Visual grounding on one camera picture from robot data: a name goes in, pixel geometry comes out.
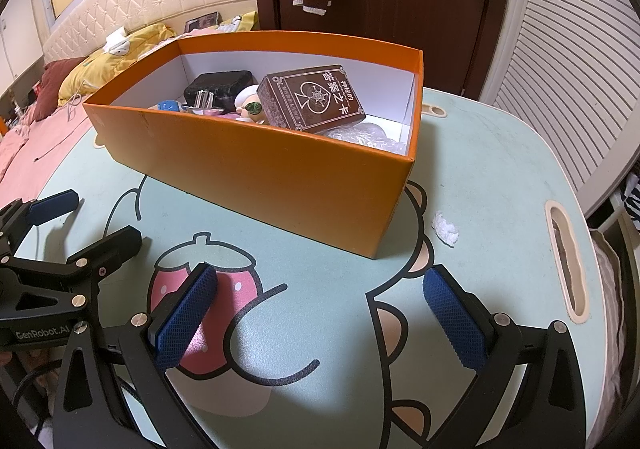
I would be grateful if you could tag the brown card deck box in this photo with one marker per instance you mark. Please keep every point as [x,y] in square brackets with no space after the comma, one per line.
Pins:
[310,96]

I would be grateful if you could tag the brown pillow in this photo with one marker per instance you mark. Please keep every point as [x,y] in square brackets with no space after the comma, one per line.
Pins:
[50,79]

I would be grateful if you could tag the beige striped cloth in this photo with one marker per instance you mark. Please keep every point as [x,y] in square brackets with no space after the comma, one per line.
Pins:
[607,289]

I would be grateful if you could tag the white doll figurine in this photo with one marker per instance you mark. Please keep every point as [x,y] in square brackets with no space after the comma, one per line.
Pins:
[247,98]

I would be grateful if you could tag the zebra print garment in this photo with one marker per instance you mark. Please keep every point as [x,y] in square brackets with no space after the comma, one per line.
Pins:
[631,204]

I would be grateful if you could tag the yellow blanket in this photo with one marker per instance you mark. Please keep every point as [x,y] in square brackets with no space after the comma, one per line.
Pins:
[100,69]

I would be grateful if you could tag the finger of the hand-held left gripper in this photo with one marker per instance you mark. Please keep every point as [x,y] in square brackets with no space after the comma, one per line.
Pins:
[110,246]
[50,206]

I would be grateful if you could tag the dark brown wooden door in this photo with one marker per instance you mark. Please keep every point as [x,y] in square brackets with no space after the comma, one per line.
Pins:
[390,4]

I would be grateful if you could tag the brown hamster plush toy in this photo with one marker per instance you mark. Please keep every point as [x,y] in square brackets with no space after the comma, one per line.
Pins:
[167,105]

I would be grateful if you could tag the dark photo card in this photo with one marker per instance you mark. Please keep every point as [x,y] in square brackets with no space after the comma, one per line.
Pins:
[201,22]

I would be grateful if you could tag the white cabinet doors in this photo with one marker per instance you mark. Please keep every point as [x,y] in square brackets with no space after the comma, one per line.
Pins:
[17,39]

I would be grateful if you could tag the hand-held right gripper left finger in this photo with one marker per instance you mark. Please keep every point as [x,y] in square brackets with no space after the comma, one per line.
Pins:
[185,319]

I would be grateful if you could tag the pink quilted blanket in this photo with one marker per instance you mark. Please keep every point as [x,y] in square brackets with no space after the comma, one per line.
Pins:
[30,149]

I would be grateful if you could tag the black quilted pouch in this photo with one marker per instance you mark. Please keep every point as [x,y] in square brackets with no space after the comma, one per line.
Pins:
[215,84]

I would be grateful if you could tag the crumpled white tissue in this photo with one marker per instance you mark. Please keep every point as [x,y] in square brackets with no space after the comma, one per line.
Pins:
[445,228]

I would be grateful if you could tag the pink glitter round case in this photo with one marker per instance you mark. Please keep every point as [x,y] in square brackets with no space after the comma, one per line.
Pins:
[215,113]

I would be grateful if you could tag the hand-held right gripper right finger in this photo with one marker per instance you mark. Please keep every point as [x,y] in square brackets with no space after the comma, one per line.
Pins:
[455,324]

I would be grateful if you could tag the orange cardboard box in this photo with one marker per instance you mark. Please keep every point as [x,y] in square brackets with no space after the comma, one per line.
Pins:
[250,169]

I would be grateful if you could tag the white louvered closet door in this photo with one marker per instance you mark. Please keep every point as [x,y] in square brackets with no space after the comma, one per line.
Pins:
[575,54]

